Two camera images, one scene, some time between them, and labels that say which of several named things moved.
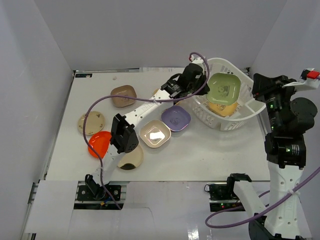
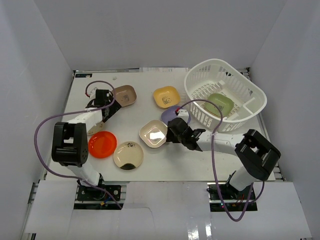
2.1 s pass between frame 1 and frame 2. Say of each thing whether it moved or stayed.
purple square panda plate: stayed
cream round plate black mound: stayed
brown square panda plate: stayed
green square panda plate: moved
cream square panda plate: stayed
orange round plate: stayed
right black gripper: moved
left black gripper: moved
